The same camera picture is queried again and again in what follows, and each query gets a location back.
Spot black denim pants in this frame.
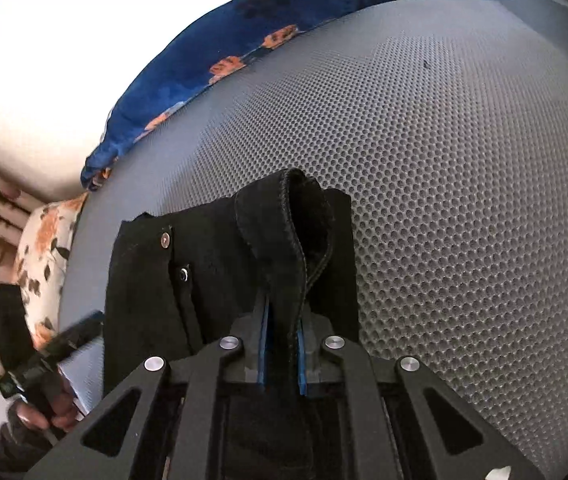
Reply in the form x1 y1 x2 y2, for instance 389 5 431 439
102 167 361 480

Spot white floral pillow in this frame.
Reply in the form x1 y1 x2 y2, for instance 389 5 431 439
13 193 88 349

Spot person's left hand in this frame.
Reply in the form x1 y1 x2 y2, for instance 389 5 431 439
15 376 80 432

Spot blue floral blanket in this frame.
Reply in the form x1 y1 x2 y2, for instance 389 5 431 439
80 0 395 191

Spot grey mesh mattress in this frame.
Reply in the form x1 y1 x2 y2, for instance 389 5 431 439
60 0 568 479

